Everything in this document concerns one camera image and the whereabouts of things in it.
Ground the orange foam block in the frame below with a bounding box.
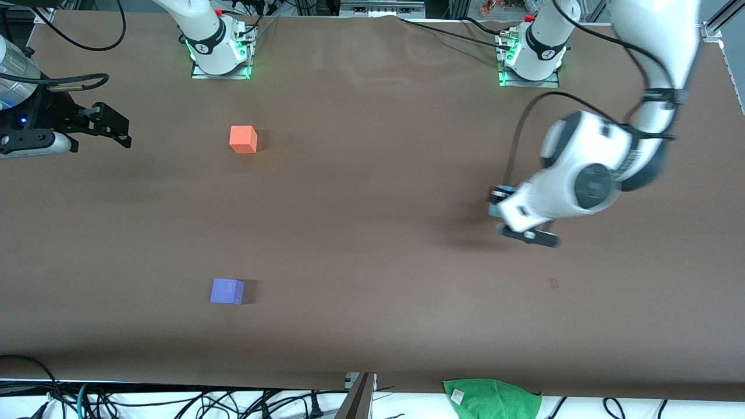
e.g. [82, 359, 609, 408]
[229, 125, 258, 154]

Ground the purple foam block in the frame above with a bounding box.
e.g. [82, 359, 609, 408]
[210, 278, 246, 306]

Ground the green cloth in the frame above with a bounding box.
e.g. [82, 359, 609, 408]
[443, 378, 544, 419]

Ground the grey electronics box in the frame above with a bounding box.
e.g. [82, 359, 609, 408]
[340, 0, 427, 19]

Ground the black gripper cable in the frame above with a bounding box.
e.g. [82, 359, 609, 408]
[36, 72, 111, 93]

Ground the black looping cable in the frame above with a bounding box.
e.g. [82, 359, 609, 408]
[34, 0, 127, 52]

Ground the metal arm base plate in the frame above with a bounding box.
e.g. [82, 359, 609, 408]
[190, 26, 253, 80]
[496, 29, 562, 89]

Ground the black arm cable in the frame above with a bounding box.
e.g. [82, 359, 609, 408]
[503, 0, 679, 188]

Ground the black table cable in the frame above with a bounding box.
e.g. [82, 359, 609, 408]
[399, 16, 505, 48]

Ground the grey metal post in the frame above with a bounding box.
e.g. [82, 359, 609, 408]
[334, 372, 377, 419]

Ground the aluminium frame profile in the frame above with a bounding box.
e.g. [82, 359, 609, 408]
[701, 0, 745, 42]

